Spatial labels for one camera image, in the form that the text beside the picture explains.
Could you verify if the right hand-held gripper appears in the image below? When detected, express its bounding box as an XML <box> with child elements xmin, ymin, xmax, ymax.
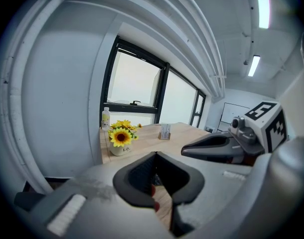
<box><xmin>181</xmin><ymin>101</ymin><xmax>288</xmax><ymax>163</ymax></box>

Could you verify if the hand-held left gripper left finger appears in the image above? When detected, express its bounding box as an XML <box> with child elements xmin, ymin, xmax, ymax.
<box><xmin>29</xmin><ymin>152</ymin><xmax>175</xmax><ymax>239</ymax></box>

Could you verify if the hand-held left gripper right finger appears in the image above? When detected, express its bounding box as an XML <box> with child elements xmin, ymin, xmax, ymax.
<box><xmin>155</xmin><ymin>135</ymin><xmax>304</xmax><ymax>239</ymax></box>

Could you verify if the person's left hand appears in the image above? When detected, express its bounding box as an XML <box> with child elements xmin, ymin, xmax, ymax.
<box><xmin>151</xmin><ymin>184</ymin><xmax>160</xmax><ymax>213</ymax></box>

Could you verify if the light wooden table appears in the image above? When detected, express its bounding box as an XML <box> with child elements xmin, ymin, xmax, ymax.
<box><xmin>99</xmin><ymin>122</ymin><xmax>212</xmax><ymax>231</ymax></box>

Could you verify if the sunflower bouquet in white pot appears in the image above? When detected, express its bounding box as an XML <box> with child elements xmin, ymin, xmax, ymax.
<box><xmin>107</xmin><ymin>119</ymin><xmax>143</xmax><ymax>157</ymax></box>

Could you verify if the white bottle with yellow label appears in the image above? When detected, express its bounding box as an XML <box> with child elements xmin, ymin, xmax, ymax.
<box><xmin>101</xmin><ymin>106</ymin><xmax>111</xmax><ymax>132</ymax></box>

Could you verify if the long ceiling light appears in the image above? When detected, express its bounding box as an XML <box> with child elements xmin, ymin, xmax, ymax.
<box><xmin>247</xmin><ymin>54</ymin><xmax>261</xmax><ymax>78</ymax></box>
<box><xmin>255</xmin><ymin>0</ymin><xmax>271</xmax><ymax>30</ymax></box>

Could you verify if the thin white pipe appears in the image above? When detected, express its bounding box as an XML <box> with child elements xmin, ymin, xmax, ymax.
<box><xmin>141</xmin><ymin>0</ymin><xmax>223</xmax><ymax>102</ymax></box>

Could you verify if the thick white pipe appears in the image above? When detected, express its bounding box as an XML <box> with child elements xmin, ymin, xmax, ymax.
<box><xmin>0</xmin><ymin>0</ymin><xmax>227</xmax><ymax>194</ymax></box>

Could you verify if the small grey gripper camera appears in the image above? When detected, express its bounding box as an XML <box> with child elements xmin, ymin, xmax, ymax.
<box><xmin>230</xmin><ymin>116</ymin><xmax>246</xmax><ymax>135</ymax></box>

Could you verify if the white wall board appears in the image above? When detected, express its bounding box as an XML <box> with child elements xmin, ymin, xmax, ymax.
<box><xmin>217</xmin><ymin>102</ymin><xmax>251</xmax><ymax>132</ymax></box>

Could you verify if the narrow black window frame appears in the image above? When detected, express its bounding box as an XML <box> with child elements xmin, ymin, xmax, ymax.
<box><xmin>189</xmin><ymin>88</ymin><xmax>207</xmax><ymax>129</ymax></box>

